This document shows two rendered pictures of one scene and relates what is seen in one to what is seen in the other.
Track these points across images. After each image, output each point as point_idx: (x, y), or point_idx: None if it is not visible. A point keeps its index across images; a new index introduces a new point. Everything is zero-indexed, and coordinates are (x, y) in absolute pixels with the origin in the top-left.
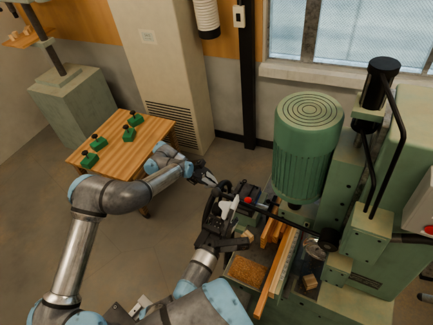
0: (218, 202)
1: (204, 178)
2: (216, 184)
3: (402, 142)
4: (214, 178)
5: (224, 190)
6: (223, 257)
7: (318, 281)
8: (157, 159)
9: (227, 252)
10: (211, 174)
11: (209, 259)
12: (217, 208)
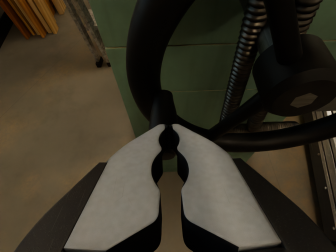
0: (301, 47)
1: (211, 218)
2: (171, 125)
3: None
4: (137, 146)
5: (170, 99)
6: (173, 237)
7: None
8: None
9: (274, 124)
10: (101, 184)
11: None
12: (325, 48)
